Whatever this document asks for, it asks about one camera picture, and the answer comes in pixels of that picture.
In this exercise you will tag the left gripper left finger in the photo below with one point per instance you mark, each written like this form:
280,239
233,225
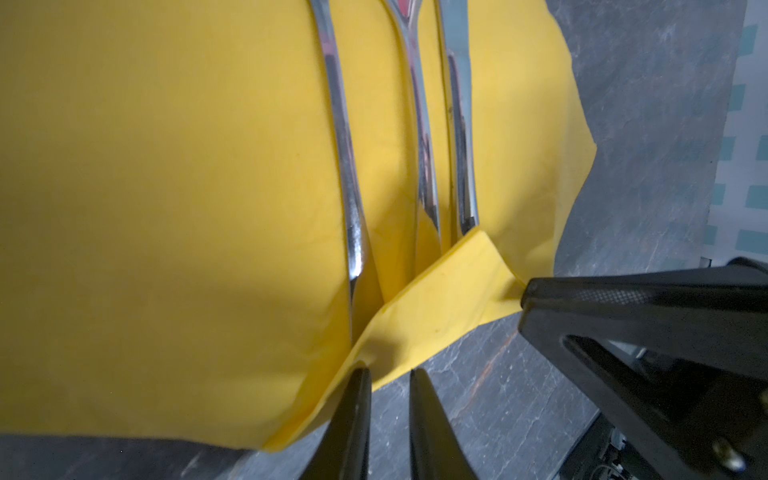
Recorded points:
343,452

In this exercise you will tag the silver spoon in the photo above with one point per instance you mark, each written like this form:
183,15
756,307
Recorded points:
356,236

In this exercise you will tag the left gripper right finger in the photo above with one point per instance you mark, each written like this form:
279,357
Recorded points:
435,452

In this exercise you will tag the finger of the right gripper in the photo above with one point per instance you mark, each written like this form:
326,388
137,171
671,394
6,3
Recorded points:
688,388
736,286

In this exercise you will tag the yellow paper napkin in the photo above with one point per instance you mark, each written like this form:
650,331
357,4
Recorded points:
173,256

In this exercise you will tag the silver fork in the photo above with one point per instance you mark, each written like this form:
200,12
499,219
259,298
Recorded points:
406,16

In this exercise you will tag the silver knife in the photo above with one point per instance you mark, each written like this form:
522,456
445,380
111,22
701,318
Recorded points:
457,75

